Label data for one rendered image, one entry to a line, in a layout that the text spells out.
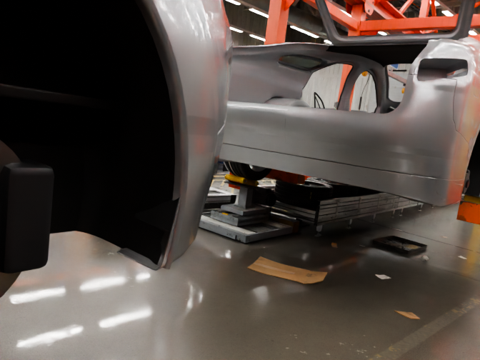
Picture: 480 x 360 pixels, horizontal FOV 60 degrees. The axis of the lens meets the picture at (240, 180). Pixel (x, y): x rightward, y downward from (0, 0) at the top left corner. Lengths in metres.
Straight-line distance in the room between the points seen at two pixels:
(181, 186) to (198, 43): 0.27
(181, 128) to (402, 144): 1.77
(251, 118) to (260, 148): 0.21
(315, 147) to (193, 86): 1.85
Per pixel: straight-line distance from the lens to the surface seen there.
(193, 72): 0.79
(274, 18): 4.86
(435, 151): 2.44
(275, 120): 2.70
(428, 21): 6.22
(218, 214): 4.18
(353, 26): 6.42
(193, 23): 0.79
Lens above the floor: 1.04
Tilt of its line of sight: 7 degrees down
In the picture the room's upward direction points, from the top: 7 degrees clockwise
